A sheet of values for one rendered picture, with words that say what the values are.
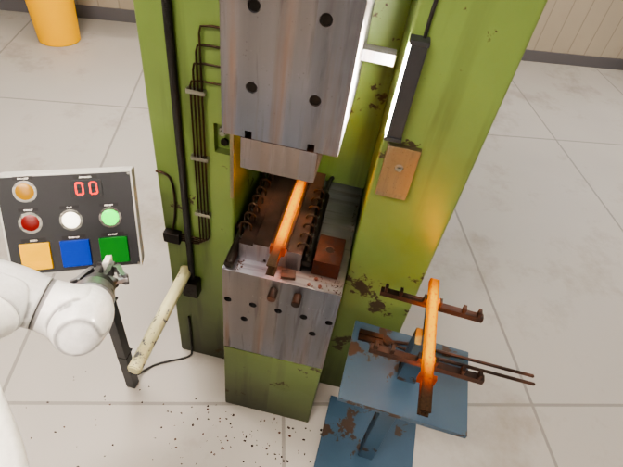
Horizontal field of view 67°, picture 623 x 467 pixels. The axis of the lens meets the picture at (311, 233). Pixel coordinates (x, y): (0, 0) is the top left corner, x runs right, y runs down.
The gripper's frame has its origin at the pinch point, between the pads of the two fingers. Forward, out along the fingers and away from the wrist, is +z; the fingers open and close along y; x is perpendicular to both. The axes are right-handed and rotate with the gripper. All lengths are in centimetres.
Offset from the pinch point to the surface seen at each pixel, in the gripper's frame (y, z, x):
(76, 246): -9.4, 12.5, 2.2
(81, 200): -6.6, 13.2, 14.7
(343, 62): 56, -24, 47
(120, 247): 1.7, 12.5, 0.6
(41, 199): -16.3, 13.2, 15.6
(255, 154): 39.2, -3.4, 26.8
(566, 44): 439, 337, 94
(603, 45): 481, 328, 93
